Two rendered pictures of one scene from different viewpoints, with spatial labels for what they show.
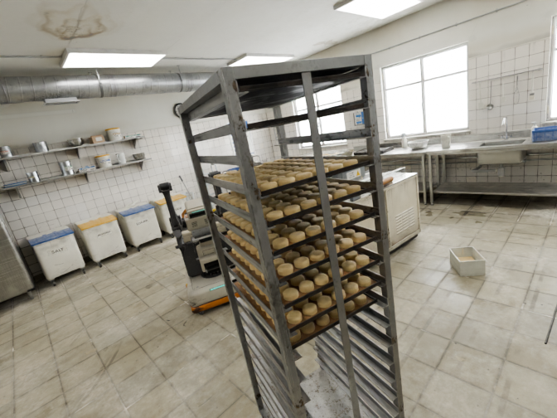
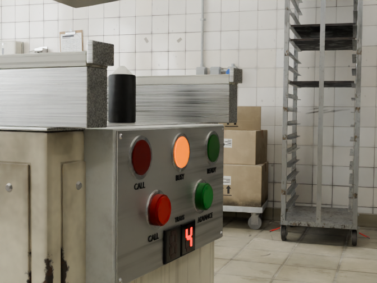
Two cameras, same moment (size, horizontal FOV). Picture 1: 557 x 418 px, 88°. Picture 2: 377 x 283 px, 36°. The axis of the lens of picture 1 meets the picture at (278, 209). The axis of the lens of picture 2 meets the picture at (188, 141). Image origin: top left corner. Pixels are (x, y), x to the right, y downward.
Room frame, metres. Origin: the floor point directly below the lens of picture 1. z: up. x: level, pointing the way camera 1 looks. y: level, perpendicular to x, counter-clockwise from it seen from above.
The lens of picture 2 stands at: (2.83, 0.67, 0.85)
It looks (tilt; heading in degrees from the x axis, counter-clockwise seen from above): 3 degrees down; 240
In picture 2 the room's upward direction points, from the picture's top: 1 degrees clockwise
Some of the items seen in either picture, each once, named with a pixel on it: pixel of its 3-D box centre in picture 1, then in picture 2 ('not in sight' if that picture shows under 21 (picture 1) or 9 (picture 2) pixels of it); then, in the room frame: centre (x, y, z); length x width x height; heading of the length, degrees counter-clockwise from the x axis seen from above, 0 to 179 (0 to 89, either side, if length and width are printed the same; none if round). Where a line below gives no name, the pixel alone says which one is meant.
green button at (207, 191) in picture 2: not in sight; (201, 196); (2.50, 0.13, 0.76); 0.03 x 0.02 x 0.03; 33
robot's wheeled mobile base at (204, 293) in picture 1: (216, 280); not in sight; (2.95, 0.84, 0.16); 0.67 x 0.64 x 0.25; 18
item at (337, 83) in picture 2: not in sight; (323, 84); (0.04, -2.28, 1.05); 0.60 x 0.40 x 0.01; 44
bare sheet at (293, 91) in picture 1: (261, 99); not in sight; (1.13, -0.02, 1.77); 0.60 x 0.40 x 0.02; 25
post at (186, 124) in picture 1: (227, 283); not in sight; (1.32, 0.32, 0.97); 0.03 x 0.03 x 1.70; 25
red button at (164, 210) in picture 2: not in sight; (157, 209); (2.58, 0.19, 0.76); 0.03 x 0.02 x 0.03; 33
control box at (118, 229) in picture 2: not in sight; (166, 192); (2.55, 0.14, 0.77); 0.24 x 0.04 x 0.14; 33
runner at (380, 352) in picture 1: (339, 322); not in sight; (1.22, -0.19, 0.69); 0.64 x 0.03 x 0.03; 25
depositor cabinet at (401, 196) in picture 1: (362, 219); not in sight; (3.29, -0.98, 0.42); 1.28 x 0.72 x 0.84; 123
